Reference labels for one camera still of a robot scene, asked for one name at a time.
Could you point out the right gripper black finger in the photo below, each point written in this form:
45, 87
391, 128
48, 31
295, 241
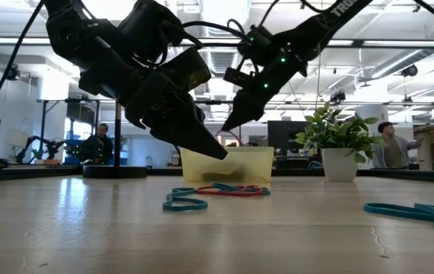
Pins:
241, 112

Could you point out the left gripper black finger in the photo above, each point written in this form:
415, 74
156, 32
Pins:
190, 133

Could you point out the red rubber band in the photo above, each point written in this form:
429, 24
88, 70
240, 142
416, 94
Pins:
221, 193

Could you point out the black background robot arm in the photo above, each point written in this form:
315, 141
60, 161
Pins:
30, 142

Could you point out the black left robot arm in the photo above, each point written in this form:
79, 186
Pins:
80, 34

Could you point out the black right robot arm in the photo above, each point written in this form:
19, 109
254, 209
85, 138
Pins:
316, 28

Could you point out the yellow translucent plastic bin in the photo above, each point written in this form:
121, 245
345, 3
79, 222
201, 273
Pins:
251, 163

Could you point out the person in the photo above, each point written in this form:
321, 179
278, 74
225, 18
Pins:
97, 148
394, 152

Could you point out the green potted plant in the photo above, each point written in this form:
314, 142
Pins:
339, 163

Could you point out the black ceiling device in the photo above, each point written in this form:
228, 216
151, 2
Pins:
410, 71
12, 73

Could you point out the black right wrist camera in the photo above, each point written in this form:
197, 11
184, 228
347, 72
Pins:
238, 77

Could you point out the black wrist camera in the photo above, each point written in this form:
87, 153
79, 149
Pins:
190, 70
238, 77

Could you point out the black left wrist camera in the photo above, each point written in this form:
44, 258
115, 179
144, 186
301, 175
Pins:
190, 70

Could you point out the black standing desk frame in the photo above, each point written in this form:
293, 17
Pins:
43, 125

